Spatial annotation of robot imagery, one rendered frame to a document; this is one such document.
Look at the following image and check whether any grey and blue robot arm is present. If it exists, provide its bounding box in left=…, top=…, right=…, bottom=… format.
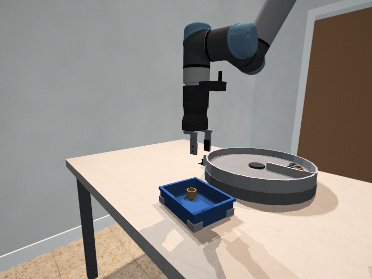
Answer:
left=183, top=0, right=296, bottom=75

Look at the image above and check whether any grey round turntable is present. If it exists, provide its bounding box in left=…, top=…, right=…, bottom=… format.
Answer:
left=199, top=147, right=318, bottom=205

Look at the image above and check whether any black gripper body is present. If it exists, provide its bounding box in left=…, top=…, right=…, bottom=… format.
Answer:
left=182, top=67, right=227, bottom=132

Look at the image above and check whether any blue plastic crate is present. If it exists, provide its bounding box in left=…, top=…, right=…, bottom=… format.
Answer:
left=159, top=177, right=236, bottom=233

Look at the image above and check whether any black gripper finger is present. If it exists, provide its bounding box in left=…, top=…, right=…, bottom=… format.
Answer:
left=200, top=129, right=212, bottom=152
left=183, top=130, right=197, bottom=155

